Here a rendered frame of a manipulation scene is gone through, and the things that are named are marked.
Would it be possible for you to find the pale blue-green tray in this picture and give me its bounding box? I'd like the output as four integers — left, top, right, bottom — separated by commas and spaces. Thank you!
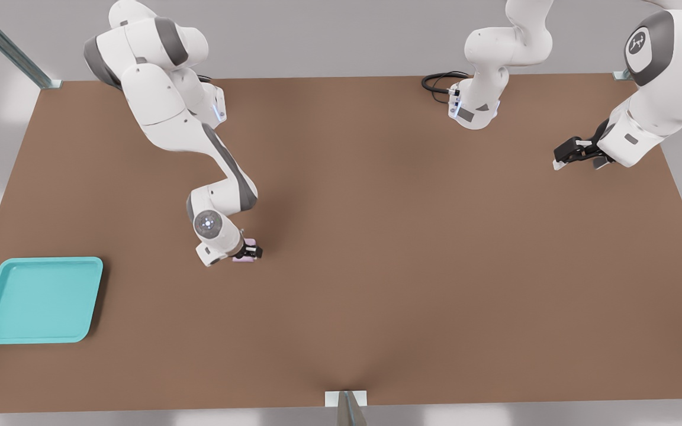
0, 256, 104, 346

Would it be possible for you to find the pale lilac phone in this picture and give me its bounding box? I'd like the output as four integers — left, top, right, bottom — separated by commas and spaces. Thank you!
232, 237, 258, 263

